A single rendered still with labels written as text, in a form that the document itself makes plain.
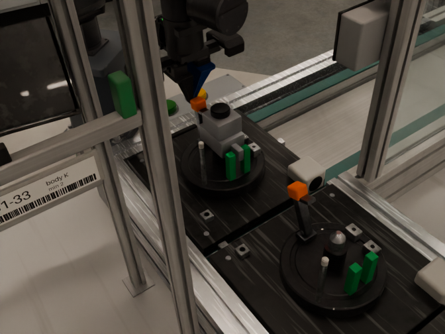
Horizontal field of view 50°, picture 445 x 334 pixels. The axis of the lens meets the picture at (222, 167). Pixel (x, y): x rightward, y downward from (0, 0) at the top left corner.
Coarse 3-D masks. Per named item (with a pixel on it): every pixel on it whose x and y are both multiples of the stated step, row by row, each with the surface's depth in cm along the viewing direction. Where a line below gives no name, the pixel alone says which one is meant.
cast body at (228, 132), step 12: (216, 108) 72; (228, 108) 72; (204, 120) 74; (216, 120) 72; (228, 120) 72; (240, 120) 73; (204, 132) 75; (216, 132) 72; (228, 132) 72; (240, 132) 74; (216, 144) 74; (228, 144) 73; (240, 144) 75; (240, 156) 73
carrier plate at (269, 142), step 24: (264, 144) 85; (144, 168) 82; (192, 192) 77; (264, 192) 76; (312, 192) 78; (192, 216) 73; (216, 216) 73; (240, 216) 73; (264, 216) 74; (192, 240) 71; (216, 240) 70
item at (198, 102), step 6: (198, 96) 78; (192, 102) 77; (198, 102) 77; (204, 102) 77; (192, 108) 78; (198, 108) 77; (204, 108) 78; (198, 114) 78; (198, 120) 79; (198, 126) 80
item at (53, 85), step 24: (24, 24) 34; (48, 24) 35; (0, 48) 34; (24, 48) 34; (48, 48) 35; (0, 72) 34; (24, 72) 35; (48, 72) 35; (0, 96) 35; (24, 96) 35; (48, 96) 36; (72, 96) 36; (0, 120) 35; (24, 120) 36; (48, 120) 36
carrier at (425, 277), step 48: (336, 192) 76; (240, 240) 70; (288, 240) 67; (336, 240) 60; (384, 240) 69; (240, 288) 64; (288, 288) 62; (336, 288) 61; (384, 288) 63; (432, 288) 61
